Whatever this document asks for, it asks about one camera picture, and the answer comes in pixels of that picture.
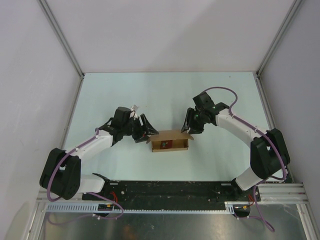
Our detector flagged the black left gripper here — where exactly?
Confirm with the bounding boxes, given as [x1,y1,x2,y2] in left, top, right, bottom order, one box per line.
[122,114,159,143]

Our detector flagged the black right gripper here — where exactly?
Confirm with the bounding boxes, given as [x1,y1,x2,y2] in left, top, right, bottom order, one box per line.
[181,107,206,135]

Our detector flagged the brown cardboard paper box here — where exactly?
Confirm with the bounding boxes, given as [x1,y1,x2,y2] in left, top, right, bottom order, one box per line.
[146,130,194,153]

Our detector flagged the small red packet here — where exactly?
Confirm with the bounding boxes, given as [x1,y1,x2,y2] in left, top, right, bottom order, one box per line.
[160,140,173,149]

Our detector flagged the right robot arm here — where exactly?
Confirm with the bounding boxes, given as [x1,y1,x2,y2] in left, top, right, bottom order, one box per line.
[181,91,291,201]

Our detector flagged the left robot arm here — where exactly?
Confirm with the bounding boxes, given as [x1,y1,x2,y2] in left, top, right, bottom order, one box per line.
[39,106,159,202]

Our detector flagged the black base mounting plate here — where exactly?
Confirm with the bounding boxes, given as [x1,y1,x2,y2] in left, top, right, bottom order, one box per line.
[97,180,261,202]

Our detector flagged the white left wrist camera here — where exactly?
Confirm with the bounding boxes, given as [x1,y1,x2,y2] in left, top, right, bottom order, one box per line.
[130,104,139,112]

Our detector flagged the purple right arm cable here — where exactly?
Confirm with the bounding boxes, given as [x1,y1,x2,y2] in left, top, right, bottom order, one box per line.
[204,86,288,234]

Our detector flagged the grey slotted cable duct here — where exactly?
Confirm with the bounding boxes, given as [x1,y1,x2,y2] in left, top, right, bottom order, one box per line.
[44,201,236,215]

